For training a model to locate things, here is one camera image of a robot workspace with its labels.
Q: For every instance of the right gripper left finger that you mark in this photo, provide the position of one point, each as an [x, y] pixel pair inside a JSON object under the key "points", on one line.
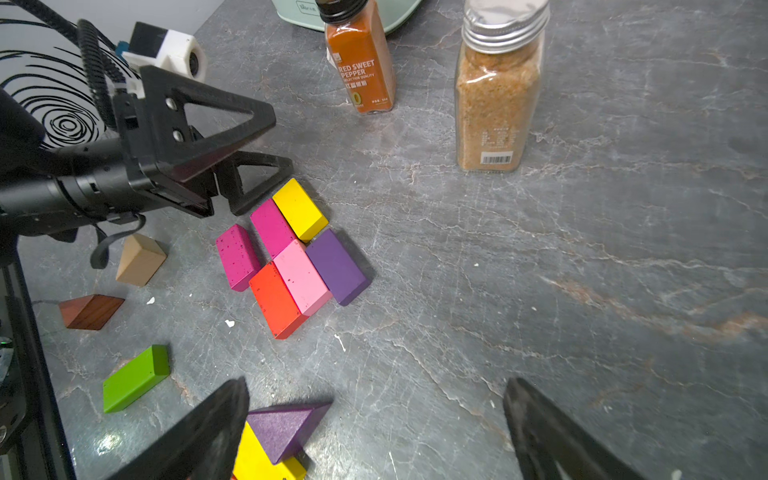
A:
{"points": [[202, 445]]}

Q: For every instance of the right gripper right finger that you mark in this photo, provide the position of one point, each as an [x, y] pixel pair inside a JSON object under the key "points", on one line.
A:
{"points": [[548, 444]]}

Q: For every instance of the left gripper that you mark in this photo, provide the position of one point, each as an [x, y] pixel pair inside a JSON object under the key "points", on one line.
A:
{"points": [[181, 129]]}

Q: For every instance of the magenta speckled block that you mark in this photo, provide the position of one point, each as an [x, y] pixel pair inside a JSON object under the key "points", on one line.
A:
{"points": [[238, 257]]}

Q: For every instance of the tan triangle block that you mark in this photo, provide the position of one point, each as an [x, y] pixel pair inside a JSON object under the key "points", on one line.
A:
{"points": [[141, 258]]}

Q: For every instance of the red block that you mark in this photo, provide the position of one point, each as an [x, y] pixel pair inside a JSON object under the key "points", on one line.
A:
{"points": [[277, 305]]}

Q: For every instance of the light pink block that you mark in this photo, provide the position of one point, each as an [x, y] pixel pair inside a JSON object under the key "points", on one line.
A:
{"points": [[306, 286]]}

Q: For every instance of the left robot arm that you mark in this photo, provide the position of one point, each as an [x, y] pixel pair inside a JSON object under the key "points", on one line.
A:
{"points": [[33, 200]]}

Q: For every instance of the yellow block centre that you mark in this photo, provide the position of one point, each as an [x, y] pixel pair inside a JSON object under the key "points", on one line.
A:
{"points": [[252, 462]]}

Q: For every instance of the purple triangle block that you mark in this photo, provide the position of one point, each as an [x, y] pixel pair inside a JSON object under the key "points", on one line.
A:
{"points": [[284, 430]]}

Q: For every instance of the magenta block beside yellow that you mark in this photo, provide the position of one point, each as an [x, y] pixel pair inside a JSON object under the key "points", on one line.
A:
{"points": [[273, 229]]}

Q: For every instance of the green block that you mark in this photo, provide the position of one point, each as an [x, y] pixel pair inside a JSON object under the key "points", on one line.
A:
{"points": [[136, 378]]}

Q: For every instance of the yellow block near magenta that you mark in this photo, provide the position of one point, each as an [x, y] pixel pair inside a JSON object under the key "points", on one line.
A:
{"points": [[299, 210]]}

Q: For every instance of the brown triangle block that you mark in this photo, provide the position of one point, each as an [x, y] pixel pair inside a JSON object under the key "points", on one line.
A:
{"points": [[89, 312]]}

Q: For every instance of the mint green toaster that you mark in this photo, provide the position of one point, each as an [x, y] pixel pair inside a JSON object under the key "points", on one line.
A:
{"points": [[309, 14]]}

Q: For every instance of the red pepper spice jar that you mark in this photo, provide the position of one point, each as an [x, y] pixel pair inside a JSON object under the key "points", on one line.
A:
{"points": [[359, 51]]}

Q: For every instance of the brown spice jar silver lid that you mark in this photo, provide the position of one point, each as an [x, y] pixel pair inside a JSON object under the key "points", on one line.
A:
{"points": [[498, 81]]}

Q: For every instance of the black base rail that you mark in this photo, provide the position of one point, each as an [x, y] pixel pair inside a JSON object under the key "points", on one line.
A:
{"points": [[33, 441]]}

